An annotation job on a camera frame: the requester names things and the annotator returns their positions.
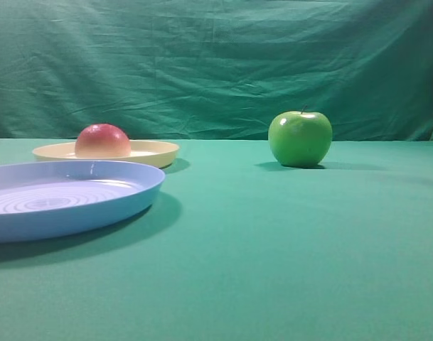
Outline red yellow round bread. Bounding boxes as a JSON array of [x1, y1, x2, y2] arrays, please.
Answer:
[[75, 124, 132, 158]]

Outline yellow plate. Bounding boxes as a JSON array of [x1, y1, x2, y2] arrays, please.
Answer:
[[32, 140, 180, 168]]

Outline blue plate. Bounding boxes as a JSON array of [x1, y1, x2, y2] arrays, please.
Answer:
[[0, 161, 166, 243]]

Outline green tablecloth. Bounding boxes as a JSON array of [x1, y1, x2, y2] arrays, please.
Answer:
[[0, 140, 433, 340]]

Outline green apple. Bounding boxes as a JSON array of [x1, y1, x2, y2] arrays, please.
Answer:
[[267, 107, 333, 168]]

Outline green backdrop cloth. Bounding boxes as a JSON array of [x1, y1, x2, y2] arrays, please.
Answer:
[[0, 1, 433, 141]]

